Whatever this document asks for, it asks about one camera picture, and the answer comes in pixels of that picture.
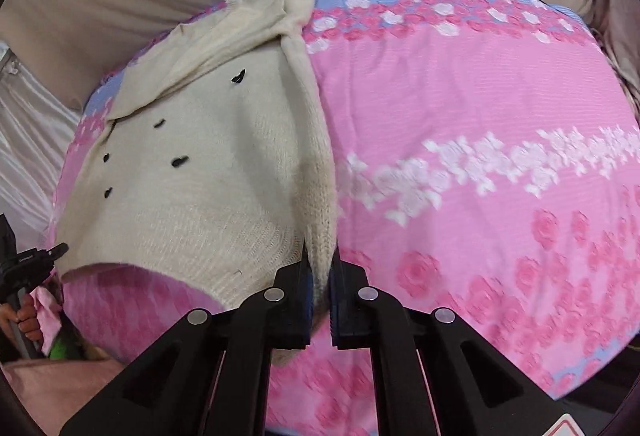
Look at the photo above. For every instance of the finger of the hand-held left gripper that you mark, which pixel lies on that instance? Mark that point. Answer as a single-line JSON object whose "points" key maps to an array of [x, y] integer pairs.
{"points": [[50, 252]]}

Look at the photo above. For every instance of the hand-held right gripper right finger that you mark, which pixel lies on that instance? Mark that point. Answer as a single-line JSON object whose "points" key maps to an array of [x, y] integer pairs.
{"points": [[336, 316]]}

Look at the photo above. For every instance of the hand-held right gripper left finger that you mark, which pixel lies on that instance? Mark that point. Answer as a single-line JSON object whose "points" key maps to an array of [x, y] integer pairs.
{"points": [[305, 316]]}

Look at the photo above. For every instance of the cream knit sweater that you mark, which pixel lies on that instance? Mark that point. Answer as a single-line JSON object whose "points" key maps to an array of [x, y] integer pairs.
{"points": [[200, 196]]}

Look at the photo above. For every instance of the person's left hand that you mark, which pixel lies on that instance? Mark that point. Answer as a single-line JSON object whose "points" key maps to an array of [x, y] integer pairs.
{"points": [[25, 318]]}

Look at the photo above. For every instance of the pink garment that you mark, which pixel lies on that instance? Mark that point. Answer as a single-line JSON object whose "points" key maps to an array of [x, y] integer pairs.
{"points": [[50, 311]]}

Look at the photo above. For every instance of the green cloth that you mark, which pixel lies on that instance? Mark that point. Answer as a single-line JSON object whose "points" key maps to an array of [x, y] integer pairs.
{"points": [[62, 347]]}

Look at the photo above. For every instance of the white satin curtain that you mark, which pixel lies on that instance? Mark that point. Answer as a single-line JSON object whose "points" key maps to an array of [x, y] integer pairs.
{"points": [[25, 141]]}

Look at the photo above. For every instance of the dusty pink cloth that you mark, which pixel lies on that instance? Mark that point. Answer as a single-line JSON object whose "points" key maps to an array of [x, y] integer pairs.
{"points": [[55, 391]]}

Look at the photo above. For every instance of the pink floral bed sheet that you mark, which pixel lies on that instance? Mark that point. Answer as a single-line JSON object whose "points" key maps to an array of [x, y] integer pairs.
{"points": [[475, 126]]}

